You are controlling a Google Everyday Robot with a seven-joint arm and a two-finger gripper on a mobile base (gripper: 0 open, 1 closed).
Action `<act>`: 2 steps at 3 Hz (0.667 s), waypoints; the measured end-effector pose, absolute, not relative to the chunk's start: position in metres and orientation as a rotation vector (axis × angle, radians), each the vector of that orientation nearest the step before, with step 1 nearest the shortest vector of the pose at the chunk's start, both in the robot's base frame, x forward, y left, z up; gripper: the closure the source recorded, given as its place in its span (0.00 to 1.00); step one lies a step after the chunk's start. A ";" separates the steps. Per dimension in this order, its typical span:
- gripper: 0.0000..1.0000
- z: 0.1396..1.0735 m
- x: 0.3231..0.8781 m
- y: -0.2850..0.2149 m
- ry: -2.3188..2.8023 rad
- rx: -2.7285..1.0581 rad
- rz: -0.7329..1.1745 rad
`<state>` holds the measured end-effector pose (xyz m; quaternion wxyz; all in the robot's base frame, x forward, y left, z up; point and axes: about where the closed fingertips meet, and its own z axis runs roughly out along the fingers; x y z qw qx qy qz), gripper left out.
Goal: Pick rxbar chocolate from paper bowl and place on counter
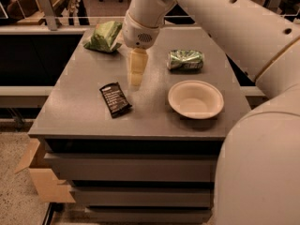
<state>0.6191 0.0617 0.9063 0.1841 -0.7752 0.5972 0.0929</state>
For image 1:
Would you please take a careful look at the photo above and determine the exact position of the black rxbar chocolate bar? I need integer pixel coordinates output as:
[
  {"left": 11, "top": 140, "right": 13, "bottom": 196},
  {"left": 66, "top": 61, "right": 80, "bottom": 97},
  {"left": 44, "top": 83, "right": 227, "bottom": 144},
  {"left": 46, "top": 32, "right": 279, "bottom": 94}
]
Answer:
[{"left": 99, "top": 82, "right": 132, "bottom": 118}]

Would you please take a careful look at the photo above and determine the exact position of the metal railing post left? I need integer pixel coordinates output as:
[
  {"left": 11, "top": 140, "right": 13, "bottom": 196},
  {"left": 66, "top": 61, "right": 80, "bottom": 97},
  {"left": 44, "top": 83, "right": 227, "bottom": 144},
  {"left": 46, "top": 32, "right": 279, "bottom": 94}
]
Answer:
[{"left": 38, "top": 0, "right": 58, "bottom": 31}]

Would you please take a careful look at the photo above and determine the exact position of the cardboard box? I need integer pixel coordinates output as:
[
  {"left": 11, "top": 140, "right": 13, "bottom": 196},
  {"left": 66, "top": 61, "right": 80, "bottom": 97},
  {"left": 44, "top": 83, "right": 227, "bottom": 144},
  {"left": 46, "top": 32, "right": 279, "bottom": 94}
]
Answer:
[{"left": 15, "top": 139, "right": 75, "bottom": 203}]

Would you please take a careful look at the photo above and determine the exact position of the white paper bowl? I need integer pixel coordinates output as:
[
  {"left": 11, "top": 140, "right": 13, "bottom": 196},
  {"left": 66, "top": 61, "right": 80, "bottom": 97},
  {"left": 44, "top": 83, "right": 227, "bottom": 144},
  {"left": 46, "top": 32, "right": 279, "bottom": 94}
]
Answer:
[{"left": 168, "top": 81, "right": 224, "bottom": 119}]

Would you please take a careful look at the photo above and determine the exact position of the grey drawer cabinet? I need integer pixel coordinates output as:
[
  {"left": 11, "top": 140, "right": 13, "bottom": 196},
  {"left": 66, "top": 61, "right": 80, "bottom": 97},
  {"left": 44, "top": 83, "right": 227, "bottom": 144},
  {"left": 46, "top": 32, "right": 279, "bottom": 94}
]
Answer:
[{"left": 29, "top": 26, "right": 249, "bottom": 223}]

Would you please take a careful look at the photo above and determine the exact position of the crushed green soda can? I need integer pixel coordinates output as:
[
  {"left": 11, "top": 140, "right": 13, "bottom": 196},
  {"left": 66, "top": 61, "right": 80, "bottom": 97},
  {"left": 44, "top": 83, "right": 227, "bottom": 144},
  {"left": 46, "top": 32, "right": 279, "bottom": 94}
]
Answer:
[{"left": 167, "top": 50, "right": 204, "bottom": 70}]

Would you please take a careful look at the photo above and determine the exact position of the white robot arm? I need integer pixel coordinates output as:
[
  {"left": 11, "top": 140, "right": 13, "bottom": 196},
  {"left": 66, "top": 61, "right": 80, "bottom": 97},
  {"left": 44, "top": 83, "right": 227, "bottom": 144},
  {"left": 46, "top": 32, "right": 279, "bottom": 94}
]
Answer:
[{"left": 123, "top": 0, "right": 300, "bottom": 225}]

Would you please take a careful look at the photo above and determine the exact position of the green chip bag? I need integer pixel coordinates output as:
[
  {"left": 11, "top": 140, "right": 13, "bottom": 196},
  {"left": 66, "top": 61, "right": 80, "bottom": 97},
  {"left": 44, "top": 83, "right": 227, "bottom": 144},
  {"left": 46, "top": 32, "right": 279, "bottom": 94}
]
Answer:
[{"left": 83, "top": 21, "right": 122, "bottom": 53}]

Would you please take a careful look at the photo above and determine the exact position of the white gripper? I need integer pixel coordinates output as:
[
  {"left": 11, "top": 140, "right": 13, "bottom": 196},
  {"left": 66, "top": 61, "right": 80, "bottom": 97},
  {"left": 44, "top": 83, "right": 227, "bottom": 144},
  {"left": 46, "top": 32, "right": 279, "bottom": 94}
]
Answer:
[{"left": 111, "top": 11, "right": 160, "bottom": 86}]

